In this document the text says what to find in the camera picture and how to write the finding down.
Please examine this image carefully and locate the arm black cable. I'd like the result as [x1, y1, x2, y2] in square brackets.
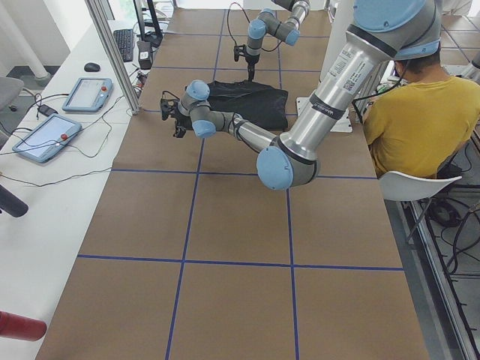
[227, 1, 282, 53]

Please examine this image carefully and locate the blue teach pendant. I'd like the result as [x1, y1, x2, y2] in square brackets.
[62, 77, 113, 113]
[12, 114, 83, 164]

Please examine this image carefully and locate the black power adapter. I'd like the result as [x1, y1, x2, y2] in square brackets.
[136, 40, 153, 70]

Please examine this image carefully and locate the aluminium frame post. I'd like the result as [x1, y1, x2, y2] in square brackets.
[85, 0, 140, 115]

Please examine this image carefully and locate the red bottle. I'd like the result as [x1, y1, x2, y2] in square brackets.
[1, 311, 47, 341]

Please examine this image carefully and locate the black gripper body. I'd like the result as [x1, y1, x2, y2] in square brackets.
[172, 109, 193, 138]
[244, 53, 260, 74]

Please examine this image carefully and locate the black printed t-shirt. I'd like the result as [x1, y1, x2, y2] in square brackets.
[202, 79, 290, 132]

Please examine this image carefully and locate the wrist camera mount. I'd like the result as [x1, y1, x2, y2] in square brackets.
[233, 44, 245, 62]
[160, 90, 180, 121]

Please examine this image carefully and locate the near blue teach pendant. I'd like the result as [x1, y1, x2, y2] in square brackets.
[12, 114, 83, 164]

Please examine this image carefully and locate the person in yellow shirt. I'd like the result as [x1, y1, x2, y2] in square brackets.
[363, 52, 479, 179]

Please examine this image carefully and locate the black keyboard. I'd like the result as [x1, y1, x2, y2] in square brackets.
[112, 28, 134, 62]

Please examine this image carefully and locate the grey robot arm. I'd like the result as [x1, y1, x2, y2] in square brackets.
[233, 0, 311, 82]
[172, 1, 442, 191]

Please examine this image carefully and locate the black computer mouse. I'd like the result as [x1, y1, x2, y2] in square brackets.
[84, 62, 101, 73]

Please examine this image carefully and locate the far blue teach pendant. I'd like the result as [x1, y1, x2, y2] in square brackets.
[62, 77, 113, 113]

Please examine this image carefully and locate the white plastic chair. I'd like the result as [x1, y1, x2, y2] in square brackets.
[378, 170, 464, 245]

